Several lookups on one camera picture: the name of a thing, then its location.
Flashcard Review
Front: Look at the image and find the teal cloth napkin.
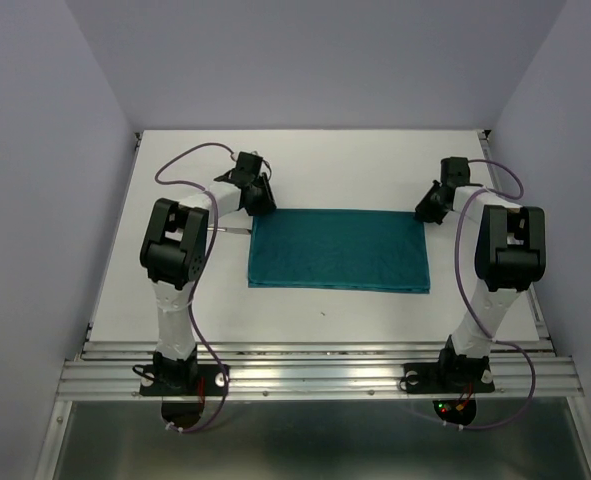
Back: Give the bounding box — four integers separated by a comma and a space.
247, 209, 431, 294

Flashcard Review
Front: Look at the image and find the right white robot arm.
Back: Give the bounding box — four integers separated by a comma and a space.
400, 157, 546, 394

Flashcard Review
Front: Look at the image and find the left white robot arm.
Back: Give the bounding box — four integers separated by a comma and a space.
135, 152, 276, 394

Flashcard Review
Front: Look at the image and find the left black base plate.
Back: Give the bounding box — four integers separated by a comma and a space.
132, 364, 228, 397

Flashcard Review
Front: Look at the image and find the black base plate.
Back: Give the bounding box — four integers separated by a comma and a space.
132, 364, 228, 397
402, 362, 495, 395

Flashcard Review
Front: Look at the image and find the aluminium front rail frame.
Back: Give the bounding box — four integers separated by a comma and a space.
37, 130, 591, 479

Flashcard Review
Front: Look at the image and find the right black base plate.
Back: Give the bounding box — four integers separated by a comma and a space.
402, 362, 495, 395

